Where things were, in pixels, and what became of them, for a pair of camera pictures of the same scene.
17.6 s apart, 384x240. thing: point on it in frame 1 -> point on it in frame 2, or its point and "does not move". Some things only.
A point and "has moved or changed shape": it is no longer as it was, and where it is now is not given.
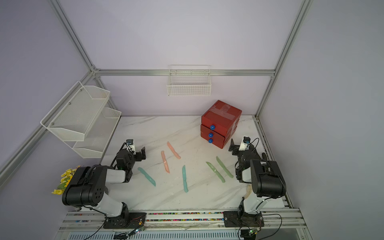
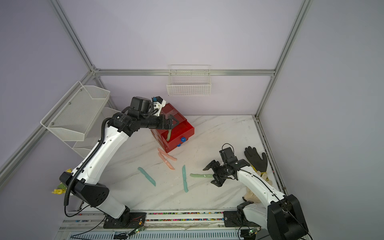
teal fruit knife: x=147 y=176 does not move
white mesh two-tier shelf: x=80 y=119 does not move
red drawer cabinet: x=219 y=123 -> x=183 y=130
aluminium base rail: x=289 y=220 does not move
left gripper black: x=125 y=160 -> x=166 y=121
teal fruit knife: x=184 y=179 does not move
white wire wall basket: x=192 y=80 does not move
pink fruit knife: x=173 y=150 -> x=170 y=157
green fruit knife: x=220 y=177 has moved or changed shape
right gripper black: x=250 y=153 -> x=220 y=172
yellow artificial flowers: x=65 y=179 does not move
